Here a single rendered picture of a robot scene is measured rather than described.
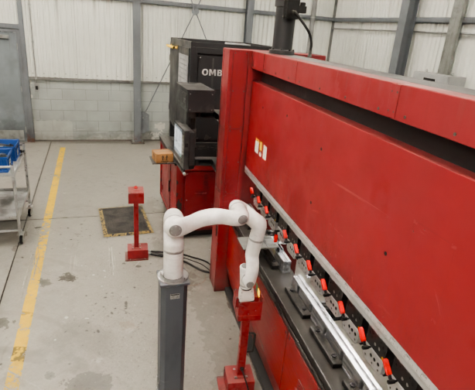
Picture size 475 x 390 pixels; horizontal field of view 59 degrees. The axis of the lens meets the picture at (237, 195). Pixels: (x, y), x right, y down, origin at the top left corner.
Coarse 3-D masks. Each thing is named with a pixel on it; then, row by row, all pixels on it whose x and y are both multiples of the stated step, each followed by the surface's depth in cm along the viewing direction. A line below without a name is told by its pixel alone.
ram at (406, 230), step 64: (256, 128) 346; (320, 128) 233; (320, 192) 235; (384, 192) 177; (448, 192) 142; (384, 256) 178; (448, 256) 143; (384, 320) 178; (448, 320) 143; (448, 384) 144
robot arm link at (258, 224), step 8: (232, 200) 261; (240, 200) 259; (248, 208) 260; (256, 216) 256; (248, 224) 259; (256, 224) 256; (264, 224) 257; (256, 232) 258; (264, 232) 259; (256, 240) 259
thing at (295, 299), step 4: (288, 288) 276; (288, 292) 273; (292, 292) 272; (296, 292) 272; (292, 296) 268; (296, 296) 268; (292, 300) 265; (296, 300) 264; (300, 300) 264; (296, 304) 260; (300, 304) 261; (304, 304) 261; (296, 308) 259; (300, 308) 257; (300, 312) 254; (304, 312) 254; (308, 312) 254; (304, 316) 251; (308, 316) 252
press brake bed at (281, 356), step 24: (240, 264) 362; (264, 288) 300; (264, 312) 301; (264, 336) 302; (288, 336) 257; (264, 360) 311; (288, 360) 257; (264, 384) 310; (288, 384) 258; (312, 384) 224
